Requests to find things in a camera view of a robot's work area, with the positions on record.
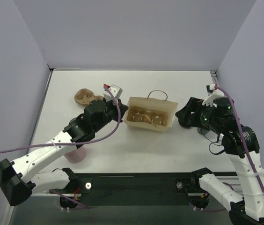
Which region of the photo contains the tan carrier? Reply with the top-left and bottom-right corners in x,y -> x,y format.
127,106 -> 168,127

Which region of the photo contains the beige paper bag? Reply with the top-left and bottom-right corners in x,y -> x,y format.
123,90 -> 178,133

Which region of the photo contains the brown cardboard cup carrier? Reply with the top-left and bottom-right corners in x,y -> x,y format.
74,89 -> 103,107

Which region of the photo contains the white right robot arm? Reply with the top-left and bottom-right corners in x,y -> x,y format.
176,97 -> 264,225

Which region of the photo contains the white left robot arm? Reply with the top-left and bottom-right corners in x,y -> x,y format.
0,99 -> 128,206

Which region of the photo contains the pink straw holder cup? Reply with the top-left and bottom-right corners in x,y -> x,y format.
64,146 -> 86,164

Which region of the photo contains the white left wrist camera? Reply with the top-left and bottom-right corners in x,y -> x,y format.
103,84 -> 123,101

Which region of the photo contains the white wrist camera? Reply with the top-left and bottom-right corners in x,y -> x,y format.
202,84 -> 224,107
103,84 -> 123,101

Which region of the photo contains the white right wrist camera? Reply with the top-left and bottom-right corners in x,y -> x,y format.
202,84 -> 224,107

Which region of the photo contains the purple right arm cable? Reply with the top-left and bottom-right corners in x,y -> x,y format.
215,85 -> 264,218

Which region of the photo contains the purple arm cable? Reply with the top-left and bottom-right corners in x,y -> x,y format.
0,87 -> 121,209
215,85 -> 264,218

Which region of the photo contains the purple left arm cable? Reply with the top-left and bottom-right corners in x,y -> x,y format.
0,87 -> 121,209

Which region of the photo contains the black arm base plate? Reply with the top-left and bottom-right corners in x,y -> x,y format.
61,172 -> 210,208

